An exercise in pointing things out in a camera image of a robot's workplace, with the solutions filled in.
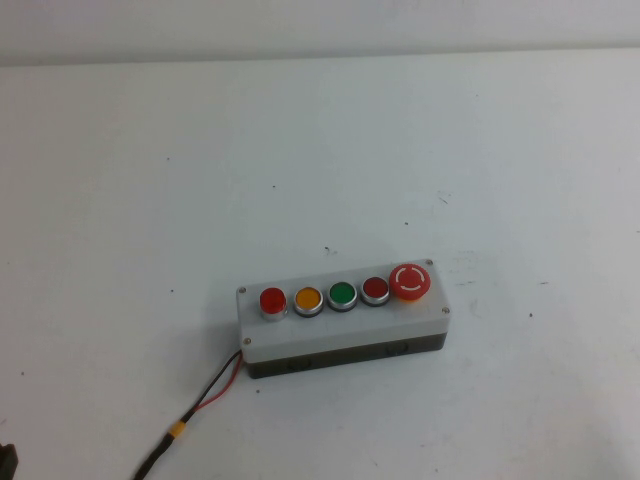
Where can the red lamp push button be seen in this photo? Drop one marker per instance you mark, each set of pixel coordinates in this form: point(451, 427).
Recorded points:
point(273, 301)

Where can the green push button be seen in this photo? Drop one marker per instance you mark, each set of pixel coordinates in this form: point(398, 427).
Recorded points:
point(342, 293)

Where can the yellow push button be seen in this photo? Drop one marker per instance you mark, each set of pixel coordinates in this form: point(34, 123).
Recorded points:
point(308, 298)

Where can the dark red push button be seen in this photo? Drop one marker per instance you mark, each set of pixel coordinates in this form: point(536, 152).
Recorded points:
point(376, 288)

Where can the red emergency stop button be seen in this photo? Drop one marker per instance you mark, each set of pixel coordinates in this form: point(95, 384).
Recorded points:
point(410, 280)

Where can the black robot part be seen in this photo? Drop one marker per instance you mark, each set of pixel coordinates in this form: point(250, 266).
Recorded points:
point(7, 462)

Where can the grey button switch box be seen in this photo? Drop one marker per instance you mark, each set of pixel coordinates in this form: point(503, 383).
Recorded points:
point(345, 330)

